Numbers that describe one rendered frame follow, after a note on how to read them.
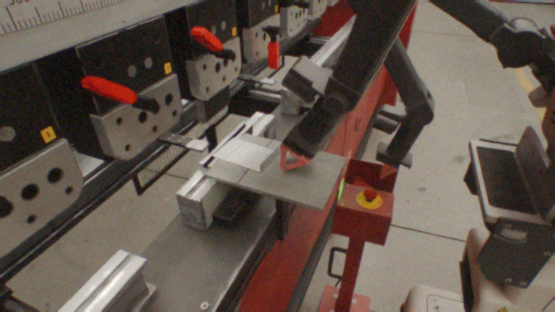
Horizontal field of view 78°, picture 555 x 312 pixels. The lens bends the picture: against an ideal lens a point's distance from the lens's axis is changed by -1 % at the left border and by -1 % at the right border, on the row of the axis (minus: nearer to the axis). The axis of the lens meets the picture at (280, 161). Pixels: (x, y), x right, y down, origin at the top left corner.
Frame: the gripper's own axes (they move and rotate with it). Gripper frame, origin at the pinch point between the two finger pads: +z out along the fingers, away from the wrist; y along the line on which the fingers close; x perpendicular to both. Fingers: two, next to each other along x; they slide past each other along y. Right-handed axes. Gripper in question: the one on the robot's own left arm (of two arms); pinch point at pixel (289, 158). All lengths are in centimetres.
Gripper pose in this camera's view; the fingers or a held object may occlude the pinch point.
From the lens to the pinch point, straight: 74.0
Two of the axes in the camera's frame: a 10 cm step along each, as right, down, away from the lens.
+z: -4.5, 5.8, 6.8
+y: -4.0, 5.6, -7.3
